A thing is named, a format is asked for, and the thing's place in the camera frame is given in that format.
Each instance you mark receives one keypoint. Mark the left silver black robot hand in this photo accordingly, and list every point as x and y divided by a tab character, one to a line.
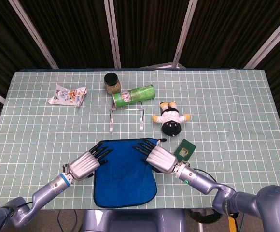
84	166

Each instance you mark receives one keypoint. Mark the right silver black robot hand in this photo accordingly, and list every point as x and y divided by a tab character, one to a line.
161	159

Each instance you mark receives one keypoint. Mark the blue cloth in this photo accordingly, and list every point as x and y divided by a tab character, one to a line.
123	178

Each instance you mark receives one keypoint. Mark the left purple-grey robot arm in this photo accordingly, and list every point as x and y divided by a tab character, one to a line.
46	193

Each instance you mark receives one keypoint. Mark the right purple-grey robot arm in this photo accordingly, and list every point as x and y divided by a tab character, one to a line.
202	181

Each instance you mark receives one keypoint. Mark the metal rack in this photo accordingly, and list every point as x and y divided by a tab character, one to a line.
111	123

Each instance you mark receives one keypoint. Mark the green yellow sponge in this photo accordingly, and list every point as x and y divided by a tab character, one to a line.
189	146

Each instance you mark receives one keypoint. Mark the plush doll white shirt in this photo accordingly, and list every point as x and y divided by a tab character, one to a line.
170	116

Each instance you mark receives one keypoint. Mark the purple-grey robot torso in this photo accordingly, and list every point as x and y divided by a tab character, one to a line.
132	221

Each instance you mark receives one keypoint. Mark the green chip can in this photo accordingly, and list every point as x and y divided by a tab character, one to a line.
137	95

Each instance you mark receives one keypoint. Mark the black round floor base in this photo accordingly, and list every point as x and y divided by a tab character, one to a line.
202	216

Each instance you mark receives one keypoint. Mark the white snack bag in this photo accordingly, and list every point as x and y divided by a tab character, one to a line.
66	96

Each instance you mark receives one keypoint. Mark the green checked tablecloth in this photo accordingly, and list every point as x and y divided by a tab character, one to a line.
227	108

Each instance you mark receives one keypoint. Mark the glass jar black lid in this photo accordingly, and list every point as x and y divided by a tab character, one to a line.
111	79

